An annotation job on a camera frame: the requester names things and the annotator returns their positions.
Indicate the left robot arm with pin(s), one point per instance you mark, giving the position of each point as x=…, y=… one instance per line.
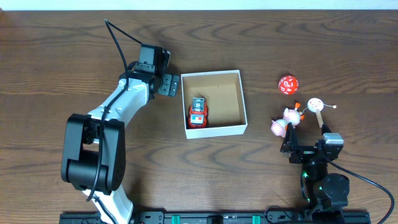
x=94, y=150

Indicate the red polyhedral number die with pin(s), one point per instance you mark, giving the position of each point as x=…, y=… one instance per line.
x=288, y=84

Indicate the white cardboard box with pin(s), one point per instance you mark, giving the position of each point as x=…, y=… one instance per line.
x=223, y=94

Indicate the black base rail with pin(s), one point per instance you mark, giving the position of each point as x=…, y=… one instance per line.
x=272, y=216

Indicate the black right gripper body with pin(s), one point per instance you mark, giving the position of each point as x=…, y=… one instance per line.
x=304, y=154

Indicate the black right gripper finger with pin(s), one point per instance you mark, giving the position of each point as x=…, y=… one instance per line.
x=290, y=141
x=325, y=129

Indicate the red toy truck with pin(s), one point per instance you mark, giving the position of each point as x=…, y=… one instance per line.
x=198, y=114

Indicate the pig face rattle drum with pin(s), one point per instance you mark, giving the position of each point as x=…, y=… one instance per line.
x=316, y=105

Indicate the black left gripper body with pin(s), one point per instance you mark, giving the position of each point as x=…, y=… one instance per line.
x=169, y=84

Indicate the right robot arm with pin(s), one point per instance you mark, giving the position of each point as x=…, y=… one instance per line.
x=326, y=193

